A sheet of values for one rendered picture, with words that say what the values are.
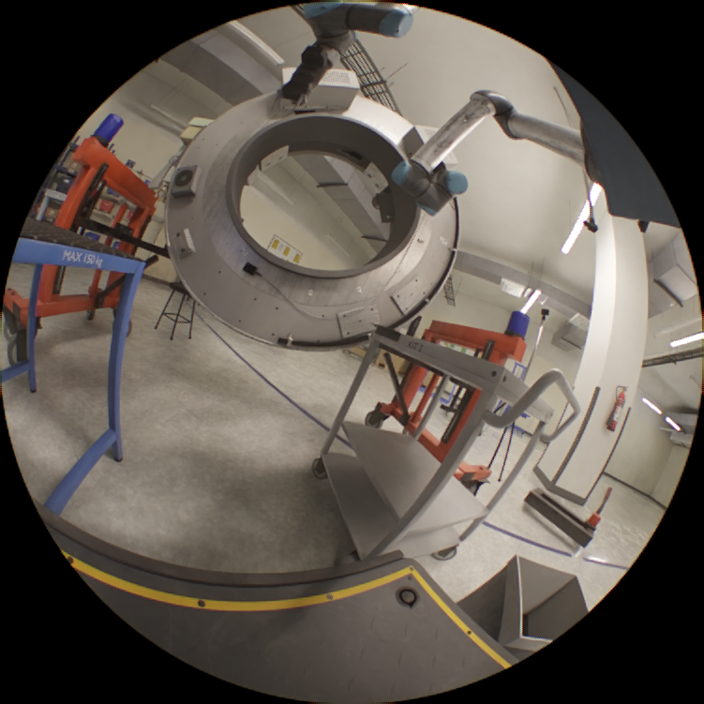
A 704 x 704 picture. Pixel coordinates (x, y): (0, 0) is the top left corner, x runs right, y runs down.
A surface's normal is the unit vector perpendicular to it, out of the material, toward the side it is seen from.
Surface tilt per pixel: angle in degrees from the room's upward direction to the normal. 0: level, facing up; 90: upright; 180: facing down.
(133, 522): 0
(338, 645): 0
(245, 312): 90
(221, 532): 0
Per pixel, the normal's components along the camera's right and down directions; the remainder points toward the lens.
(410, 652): 0.41, -0.91
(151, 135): 0.78, 0.40
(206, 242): 0.31, 0.22
